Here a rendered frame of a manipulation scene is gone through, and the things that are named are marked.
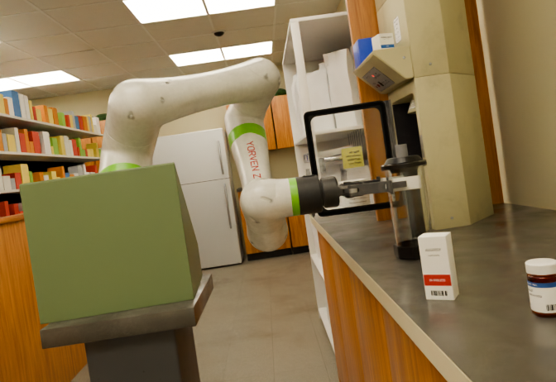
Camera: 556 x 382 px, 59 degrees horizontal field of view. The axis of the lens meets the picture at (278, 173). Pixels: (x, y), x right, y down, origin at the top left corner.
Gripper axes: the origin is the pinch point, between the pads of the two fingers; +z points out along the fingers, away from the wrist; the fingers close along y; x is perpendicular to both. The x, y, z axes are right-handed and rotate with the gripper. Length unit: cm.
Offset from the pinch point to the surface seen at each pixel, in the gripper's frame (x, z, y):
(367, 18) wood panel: -59, 13, 67
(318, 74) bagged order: -59, 5, 171
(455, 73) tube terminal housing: -30, 30, 34
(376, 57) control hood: -37.1, 4.8, 31.3
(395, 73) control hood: -31.6, 10.4, 31.8
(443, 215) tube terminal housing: 13.5, 19.0, 30.5
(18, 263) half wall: 27, -180, 162
